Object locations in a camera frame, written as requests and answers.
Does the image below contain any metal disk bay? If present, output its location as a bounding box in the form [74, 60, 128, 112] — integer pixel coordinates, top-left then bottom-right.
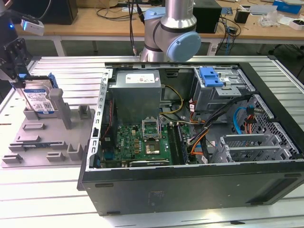
[211, 134, 293, 164]

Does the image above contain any grey power supply unit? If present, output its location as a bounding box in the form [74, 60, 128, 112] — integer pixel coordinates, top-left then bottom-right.
[108, 70, 165, 120]

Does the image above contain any RAM stick on rack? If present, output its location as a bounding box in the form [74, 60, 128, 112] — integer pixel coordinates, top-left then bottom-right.
[16, 142, 65, 148]

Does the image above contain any yellow black wire bundle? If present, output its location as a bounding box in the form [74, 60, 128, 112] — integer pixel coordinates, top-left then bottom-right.
[159, 84, 185, 119]

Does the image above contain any orange wire bundle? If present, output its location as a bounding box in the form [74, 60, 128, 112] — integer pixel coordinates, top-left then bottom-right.
[189, 130, 208, 156]

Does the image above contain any RAM stick in slot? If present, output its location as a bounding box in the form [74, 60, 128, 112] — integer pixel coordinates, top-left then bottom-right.
[176, 123, 191, 164]

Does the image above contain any blue cardboard box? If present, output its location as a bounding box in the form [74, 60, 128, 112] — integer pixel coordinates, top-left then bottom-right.
[272, 0, 302, 15]

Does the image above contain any wooden workbench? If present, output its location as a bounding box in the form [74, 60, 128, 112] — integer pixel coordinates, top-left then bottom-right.
[0, 0, 304, 57]

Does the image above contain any black computer tower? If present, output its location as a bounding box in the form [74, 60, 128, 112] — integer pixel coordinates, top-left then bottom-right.
[9, 0, 79, 26]

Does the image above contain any green motherboard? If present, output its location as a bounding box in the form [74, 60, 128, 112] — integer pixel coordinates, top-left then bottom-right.
[101, 122, 190, 168]

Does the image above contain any black case fan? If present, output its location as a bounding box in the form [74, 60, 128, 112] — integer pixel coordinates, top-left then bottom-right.
[101, 97, 117, 144]

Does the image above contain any white box black insert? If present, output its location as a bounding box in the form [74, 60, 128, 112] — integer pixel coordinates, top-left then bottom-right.
[277, 16, 304, 31]

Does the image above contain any metal socket cover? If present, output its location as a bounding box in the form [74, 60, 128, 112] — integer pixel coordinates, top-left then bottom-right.
[141, 116, 162, 141]

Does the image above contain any blue plastic latch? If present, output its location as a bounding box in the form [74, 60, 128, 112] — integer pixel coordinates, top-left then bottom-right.
[199, 67, 224, 87]

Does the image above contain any red orange yellow power wire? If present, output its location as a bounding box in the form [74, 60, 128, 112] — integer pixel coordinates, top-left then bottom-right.
[246, 105, 257, 135]

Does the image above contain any black graphics card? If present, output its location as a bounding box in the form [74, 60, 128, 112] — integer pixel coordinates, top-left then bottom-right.
[129, 158, 172, 167]

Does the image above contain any CPU socket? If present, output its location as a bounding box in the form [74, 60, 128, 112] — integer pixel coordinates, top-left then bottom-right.
[144, 140, 162, 155]

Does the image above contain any black cable bundle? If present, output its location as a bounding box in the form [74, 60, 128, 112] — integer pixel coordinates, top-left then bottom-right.
[189, 94, 256, 164]

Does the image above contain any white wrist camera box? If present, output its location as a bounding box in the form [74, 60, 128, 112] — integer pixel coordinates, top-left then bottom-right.
[20, 19, 45, 37]

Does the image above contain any grey plastic parts rack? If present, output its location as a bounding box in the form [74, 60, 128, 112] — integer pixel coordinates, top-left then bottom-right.
[1, 88, 96, 169]

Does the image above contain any black square box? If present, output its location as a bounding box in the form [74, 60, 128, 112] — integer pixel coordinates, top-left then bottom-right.
[193, 6, 223, 34]

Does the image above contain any metal drive cage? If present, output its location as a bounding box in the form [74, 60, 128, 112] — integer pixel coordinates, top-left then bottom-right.
[192, 66, 257, 115]

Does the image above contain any black PC case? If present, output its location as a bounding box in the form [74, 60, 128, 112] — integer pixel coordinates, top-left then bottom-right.
[77, 61, 304, 217]

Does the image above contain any blue data wire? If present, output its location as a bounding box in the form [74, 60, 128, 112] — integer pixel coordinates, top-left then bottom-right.
[233, 106, 249, 135]

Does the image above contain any black open container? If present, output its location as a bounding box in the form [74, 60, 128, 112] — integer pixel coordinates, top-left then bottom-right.
[234, 8, 251, 24]

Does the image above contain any hard disk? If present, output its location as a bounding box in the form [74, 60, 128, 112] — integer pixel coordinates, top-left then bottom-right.
[18, 73, 59, 118]

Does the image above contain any clear plastic bag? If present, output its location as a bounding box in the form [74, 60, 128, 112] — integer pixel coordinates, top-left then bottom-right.
[258, 9, 285, 27]

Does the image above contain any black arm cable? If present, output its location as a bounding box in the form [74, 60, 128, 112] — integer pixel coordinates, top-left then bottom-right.
[128, 0, 144, 57]

